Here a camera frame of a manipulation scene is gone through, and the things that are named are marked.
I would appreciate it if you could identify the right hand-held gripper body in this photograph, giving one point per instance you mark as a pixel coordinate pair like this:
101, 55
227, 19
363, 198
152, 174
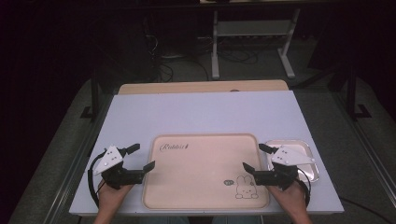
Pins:
280, 177

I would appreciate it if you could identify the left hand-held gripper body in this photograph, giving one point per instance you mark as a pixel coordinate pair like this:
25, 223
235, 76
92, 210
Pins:
115, 177

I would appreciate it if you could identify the person's left hand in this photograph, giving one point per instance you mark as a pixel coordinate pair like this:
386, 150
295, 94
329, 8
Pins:
110, 197

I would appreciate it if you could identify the person's right hand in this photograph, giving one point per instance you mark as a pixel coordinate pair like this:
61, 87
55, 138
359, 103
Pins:
292, 199

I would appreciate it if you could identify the small silver metal tray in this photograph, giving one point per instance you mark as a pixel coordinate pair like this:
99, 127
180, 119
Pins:
308, 172

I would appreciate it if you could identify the beige tray with rabbit print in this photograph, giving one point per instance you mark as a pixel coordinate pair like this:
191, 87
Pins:
199, 174

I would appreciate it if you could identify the black metal stand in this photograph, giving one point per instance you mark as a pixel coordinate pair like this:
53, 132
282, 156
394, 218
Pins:
353, 99
94, 99

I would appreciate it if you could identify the light wooden table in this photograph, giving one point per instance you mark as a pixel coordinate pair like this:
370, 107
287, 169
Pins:
202, 87

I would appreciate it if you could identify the white metal table frame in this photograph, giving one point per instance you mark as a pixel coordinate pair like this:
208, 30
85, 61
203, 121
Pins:
253, 28

